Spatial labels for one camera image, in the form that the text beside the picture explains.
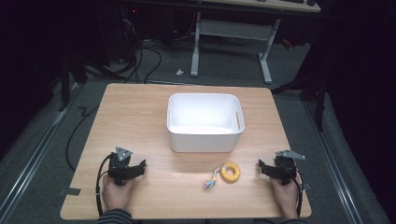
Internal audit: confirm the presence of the bundle of black cables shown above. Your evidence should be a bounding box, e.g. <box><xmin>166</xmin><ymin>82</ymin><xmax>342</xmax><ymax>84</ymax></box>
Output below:
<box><xmin>122</xmin><ymin>12</ymin><xmax>163</xmax><ymax>85</ymax></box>

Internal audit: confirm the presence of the metal floor rail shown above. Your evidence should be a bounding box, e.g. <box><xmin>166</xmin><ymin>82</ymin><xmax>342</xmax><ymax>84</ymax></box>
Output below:
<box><xmin>303</xmin><ymin>99</ymin><xmax>364</xmax><ymax>224</ymax></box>
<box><xmin>0</xmin><ymin>83</ymin><xmax>82</xmax><ymax>220</ymax></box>

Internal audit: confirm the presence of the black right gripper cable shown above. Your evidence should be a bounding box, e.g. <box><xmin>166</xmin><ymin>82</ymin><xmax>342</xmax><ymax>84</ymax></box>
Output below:
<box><xmin>289</xmin><ymin>169</ymin><xmax>304</xmax><ymax>217</ymax></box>

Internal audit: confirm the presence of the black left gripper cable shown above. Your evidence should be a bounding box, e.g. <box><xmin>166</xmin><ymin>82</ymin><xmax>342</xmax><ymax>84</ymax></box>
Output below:
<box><xmin>94</xmin><ymin>153</ymin><xmax>114</xmax><ymax>217</ymax></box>

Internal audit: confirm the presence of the white plastic storage bin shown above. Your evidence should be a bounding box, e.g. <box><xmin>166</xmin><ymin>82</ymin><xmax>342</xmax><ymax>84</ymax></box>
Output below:
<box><xmin>166</xmin><ymin>92</ymin><xmax>246</xmax><ymax>154</ymax></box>

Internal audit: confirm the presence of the dark computer tower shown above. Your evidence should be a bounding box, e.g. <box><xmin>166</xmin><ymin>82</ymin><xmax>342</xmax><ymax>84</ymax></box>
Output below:
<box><xmin>94</xmin><ymin>4</ymin><xmax>143</xmax><ymax>64</ymax></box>

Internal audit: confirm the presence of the person's right hand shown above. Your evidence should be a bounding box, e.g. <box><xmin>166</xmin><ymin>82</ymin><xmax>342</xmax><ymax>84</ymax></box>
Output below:
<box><xmin>269</xmin><ymin>175</ymin><xmax>303</xmax><ymax>219</ymax></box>

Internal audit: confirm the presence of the black stand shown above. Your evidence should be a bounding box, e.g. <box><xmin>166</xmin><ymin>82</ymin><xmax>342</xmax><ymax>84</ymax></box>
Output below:
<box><xmin>57</xmin><ymin>50</ymin><xmax>125</xmax><ymax>113</ymax></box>
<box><xmin>270</xmin><ymin>46</ymin><xmax>332</xmax><ymax>133</ymax></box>

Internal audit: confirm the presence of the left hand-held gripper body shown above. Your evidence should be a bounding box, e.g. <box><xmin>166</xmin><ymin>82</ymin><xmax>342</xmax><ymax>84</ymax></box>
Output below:
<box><xmin>106</xmin><ymin>146</ymin><xmax>135</xmax><ymax>187</ymax></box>

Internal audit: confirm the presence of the white-legged desk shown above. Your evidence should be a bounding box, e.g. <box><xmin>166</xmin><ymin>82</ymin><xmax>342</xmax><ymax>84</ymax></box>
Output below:
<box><xmin>190</xmin><ymin>0</ymin><xmax>322</xmax><ymax>85</ymax></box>

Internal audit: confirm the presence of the person's left hand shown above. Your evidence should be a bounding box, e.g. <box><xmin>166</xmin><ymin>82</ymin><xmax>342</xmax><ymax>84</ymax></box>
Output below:
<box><xmin>101</xmin><ymin>175</ymin><xmax>136</xmax><ymax>213</ymax></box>

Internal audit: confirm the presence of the yellow ring toy with tassel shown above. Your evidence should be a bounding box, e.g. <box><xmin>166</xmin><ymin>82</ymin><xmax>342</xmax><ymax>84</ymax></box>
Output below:
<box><xmin>203</xmin><ymin>161</ymin><xmax>242</xmax><ymax>190</ymax></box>

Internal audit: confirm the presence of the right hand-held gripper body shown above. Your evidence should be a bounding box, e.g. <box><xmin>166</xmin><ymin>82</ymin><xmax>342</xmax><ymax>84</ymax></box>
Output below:
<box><xmin>271</xmin><ymin>149</ymin><xmax>306</xmax><ymax>187</ymax></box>

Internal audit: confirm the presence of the black floor cable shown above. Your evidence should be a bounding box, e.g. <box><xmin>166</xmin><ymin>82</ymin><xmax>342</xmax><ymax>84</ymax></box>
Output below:
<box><xmin>65</xmin><ymin>105</ymin><xmax>101</xmax><ymax>173</ymax></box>

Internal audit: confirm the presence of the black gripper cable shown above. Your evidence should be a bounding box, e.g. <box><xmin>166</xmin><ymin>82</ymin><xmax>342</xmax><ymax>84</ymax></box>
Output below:
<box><xmin>94</xmin><ymin>153</ymin><xmax>114</xmax><ymax>217</ymax></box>
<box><xmin>289</xmin><ymin>169</ymin><xmax>304</xmax><ymax>217</ymax></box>

